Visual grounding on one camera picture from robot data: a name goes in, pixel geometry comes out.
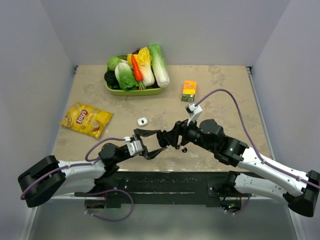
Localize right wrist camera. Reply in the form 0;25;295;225
185;103;203;126

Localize green plastic tray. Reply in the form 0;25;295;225
105;82;164;97

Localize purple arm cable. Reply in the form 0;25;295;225
19;136;131;200
194;88;320;190

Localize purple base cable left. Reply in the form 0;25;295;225
84;188;134;222

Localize round green vegetable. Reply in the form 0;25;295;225
107;56;122;71

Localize orange carrot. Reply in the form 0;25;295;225
131;55;146;90

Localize napa cabbage right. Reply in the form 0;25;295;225
147;44;170;88

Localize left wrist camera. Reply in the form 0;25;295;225
125;139;144;156

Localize orange juice box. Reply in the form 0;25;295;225
181;80;197;103

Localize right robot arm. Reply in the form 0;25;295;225
157;119;320;217

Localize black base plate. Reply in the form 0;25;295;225
75;171;249;208

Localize black toy vegetable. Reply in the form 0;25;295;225
104;71;118;85

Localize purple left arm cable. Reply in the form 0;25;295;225
19;136;131;200

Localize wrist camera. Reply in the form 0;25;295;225
125;139;144;156
185;103;203;126

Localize yellow chips bag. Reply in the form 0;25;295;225
59;101;113;139

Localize green white bok choy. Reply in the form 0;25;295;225
114;62;139;91

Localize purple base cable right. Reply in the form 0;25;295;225
224;193;254;216

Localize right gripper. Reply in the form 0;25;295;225
162;114;216;153

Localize yellow leaf cabbage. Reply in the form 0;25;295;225
135;47;155;87

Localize black earbud charging case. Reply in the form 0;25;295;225
156;131;167;148

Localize white earbud charging case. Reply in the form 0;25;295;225
137;117;148;127

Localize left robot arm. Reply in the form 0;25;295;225
17;128;168;208

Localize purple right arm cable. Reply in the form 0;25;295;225
194;88;320;190

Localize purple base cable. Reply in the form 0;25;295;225
224;193;254;216
84;188;134;222

